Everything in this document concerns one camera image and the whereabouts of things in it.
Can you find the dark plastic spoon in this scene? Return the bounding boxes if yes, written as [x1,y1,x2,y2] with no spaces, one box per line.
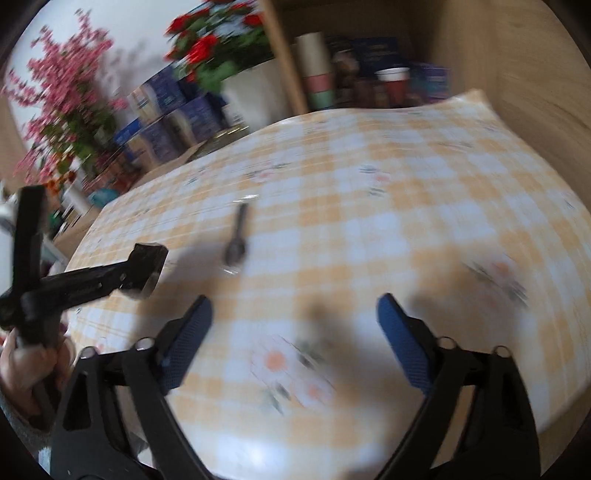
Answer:
[223,202,249,273]

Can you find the white geometric vase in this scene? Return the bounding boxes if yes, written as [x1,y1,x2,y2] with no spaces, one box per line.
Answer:
[221,59,294,132]

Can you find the stack of pastel cups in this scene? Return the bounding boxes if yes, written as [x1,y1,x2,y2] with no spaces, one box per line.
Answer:
[295,32,335,110]

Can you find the pink cherry blossom bouquet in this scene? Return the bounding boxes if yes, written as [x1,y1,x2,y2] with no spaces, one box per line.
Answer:
[3,9,121,184]

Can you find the gold embossed tray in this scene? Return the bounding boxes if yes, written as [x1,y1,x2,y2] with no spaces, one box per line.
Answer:
[194,125,249,158]

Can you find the plaid yellow tablecloth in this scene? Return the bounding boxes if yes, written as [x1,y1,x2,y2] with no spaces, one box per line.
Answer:
[69,91,590,479]

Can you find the wooden shelf unit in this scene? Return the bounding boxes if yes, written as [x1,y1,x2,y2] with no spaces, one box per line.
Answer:
[257,1,500,115]

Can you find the red paper cup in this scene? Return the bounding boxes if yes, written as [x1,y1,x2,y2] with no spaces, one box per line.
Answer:
[376,67,410,107]

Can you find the red rose bouquet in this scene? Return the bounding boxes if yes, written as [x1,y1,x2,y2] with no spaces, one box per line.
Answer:
[165,1,273,94]

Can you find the striped tin flower box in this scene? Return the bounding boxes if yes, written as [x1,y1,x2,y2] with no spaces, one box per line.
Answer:
[82,152,141,208]

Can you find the gold blue gift box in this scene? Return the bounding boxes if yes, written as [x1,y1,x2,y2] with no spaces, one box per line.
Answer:
[127,66,186,126]

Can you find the person's left hand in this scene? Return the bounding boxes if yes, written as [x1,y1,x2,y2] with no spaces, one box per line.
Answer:
[1,329,75,419]

